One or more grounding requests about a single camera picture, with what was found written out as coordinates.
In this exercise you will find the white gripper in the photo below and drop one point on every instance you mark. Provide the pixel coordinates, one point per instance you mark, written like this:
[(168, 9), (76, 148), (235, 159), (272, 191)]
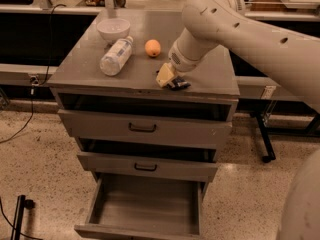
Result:
[(179, 62)]

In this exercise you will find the grey top drawer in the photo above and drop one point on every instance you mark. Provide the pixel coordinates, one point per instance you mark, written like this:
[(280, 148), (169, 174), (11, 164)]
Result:
[(165, 131)]

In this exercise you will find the grey middle drawer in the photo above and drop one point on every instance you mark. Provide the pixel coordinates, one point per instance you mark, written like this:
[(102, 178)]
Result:
[(147, 167)]

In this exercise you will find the grey drawer cabinet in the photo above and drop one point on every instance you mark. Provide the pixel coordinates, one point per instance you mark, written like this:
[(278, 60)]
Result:
[(79, 84)]

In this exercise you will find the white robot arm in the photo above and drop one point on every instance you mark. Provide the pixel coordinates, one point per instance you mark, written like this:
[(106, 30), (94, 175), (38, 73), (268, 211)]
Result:
[(289, 58)]

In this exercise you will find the dark blue rxbar wrapper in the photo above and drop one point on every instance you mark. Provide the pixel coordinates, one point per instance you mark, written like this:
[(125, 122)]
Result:
[(178, 84)]

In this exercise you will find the white ceramic bowl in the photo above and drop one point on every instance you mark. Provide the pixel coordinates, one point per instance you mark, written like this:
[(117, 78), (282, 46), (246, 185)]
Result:
[(113, 29)]

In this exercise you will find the black stand on floor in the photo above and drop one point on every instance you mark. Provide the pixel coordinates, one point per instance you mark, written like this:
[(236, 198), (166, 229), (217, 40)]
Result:
[(16, 225)]

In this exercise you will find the orange fruit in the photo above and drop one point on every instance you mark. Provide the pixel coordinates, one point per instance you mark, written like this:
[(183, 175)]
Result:
[(152, 48)]

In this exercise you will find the clear plastic water bottle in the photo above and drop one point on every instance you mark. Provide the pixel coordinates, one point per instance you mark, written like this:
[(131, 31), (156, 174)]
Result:
[(116, 57)]

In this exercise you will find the grey drawer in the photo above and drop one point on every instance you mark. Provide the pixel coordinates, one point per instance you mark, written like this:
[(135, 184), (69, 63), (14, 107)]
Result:
[(147, 167), (165, 131), (143, 208)]

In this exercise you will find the grey bottom drawer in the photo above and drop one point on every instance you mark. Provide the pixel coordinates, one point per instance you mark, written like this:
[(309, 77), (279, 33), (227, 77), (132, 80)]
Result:
[(143, 208)]

